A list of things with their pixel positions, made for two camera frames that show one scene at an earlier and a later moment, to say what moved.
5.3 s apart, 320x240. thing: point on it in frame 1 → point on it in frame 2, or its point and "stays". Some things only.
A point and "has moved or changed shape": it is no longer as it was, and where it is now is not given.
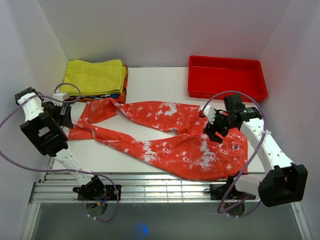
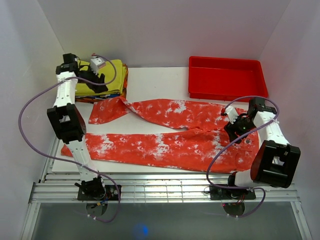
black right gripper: x=210 y=129 → x=231 y=128
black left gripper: x=66 y=119 → x=98 y=88
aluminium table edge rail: x=59 y=188 stays
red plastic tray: x=208 y=75 stays
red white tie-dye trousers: x=192 y=155 has moved or changed shape
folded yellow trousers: x=103 y=78 stays
